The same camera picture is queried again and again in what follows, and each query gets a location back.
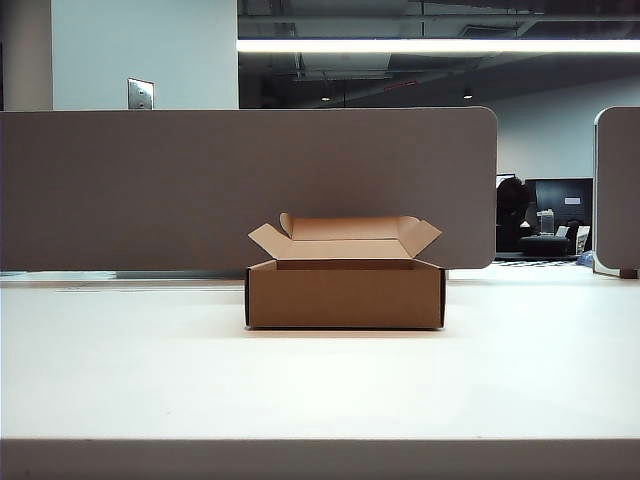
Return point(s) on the narrow grey desk partition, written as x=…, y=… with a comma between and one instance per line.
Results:
x=620, y=190

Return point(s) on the open brown cardboard box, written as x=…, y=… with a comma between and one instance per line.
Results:
x=345, y=300

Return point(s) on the metal wall switch plate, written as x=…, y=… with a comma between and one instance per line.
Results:
x=140, y=93

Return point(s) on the long white ceiling light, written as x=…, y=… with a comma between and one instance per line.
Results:
x=400, y=45

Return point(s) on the black round ottoman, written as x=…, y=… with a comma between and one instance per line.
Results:
x=545, y=245

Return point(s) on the large black display screen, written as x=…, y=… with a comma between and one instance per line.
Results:
x=565, y=192

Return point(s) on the wide grey desk partition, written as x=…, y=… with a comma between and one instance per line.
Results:
x=150, y=190

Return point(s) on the black pendant lamp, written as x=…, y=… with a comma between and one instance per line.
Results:
x=467, y=93

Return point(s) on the small clear container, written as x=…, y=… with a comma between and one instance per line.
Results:
x=547, y=222

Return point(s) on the dark silhouetted person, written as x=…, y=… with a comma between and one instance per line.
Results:
x=512, y=205

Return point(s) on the blue plastic bag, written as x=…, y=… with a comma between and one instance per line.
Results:
x=586, y=258

